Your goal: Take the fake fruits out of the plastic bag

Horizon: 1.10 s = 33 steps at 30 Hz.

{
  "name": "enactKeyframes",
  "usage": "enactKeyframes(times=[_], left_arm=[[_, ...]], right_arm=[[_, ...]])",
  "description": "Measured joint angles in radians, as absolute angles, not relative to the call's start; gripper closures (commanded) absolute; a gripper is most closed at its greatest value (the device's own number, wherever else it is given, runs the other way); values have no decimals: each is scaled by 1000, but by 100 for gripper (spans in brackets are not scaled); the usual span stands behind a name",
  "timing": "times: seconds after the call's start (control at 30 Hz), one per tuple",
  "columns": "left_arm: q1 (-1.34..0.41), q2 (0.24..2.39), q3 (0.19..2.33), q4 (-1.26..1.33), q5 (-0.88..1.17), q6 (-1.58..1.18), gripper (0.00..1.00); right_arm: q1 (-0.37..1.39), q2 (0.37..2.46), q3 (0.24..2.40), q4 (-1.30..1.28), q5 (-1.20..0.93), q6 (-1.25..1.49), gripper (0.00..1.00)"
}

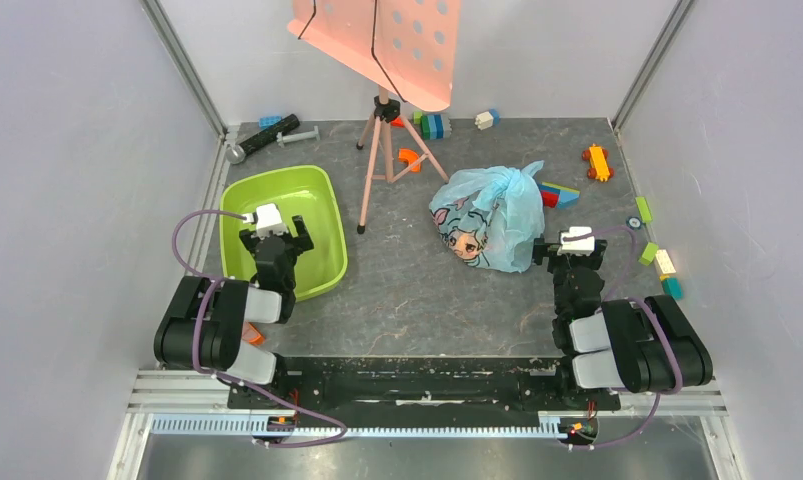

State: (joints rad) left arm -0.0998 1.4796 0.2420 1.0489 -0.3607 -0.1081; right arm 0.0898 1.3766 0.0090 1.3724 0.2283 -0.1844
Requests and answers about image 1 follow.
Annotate light blue cartoon plastic bag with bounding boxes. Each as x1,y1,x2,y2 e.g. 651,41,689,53
429,160,545,273

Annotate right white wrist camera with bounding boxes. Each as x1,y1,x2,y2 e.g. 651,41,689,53
557,226,596,256

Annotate small round blue wheel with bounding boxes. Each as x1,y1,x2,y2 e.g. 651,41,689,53
626,216,643,230

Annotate green plastic basin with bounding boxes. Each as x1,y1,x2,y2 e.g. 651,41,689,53
219,165,348,301

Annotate white blue toy brick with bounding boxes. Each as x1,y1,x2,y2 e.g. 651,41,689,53
474,109,500,130

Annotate pink tripod stand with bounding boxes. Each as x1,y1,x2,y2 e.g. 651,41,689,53
356,86,449,235

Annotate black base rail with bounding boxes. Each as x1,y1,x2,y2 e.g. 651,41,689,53
227,356,622,429

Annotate orange half round toy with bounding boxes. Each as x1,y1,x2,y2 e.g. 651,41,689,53
241,322,265,346

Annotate black microphone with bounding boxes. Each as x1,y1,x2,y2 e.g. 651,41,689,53
225,114,300,164

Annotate green blue brick stack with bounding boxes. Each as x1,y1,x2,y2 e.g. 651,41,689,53
412,111,452,140

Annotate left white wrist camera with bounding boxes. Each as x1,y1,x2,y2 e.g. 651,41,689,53
243,203,289,240

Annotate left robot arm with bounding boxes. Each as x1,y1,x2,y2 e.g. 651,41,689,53
153,214,314,408

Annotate pink perforated board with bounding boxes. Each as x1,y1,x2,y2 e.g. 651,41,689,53
287,0,462,112

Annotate red blue wedge blocks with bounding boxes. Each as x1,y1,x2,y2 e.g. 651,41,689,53
537,182,580,208

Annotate green small brick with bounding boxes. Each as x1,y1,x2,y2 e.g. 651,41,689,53
638,242,659,266

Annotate grey plastic syringe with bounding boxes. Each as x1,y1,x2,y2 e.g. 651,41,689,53
276,126,320,147

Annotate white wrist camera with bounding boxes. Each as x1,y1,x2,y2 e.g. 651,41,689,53
243,203,289,240
557,226,596,256

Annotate white yellow teal bricks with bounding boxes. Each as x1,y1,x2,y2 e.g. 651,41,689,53
654,249,684,300

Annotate green flat brick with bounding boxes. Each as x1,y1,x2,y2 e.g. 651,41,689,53
635,196,653,224

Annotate orange curved toy piece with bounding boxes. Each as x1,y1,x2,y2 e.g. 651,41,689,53
397,148,424,173

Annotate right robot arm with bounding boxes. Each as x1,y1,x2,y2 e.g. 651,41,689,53
532,238,714,408

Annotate orange yellow toy car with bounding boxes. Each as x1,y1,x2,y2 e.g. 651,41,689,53
581,144,615,182

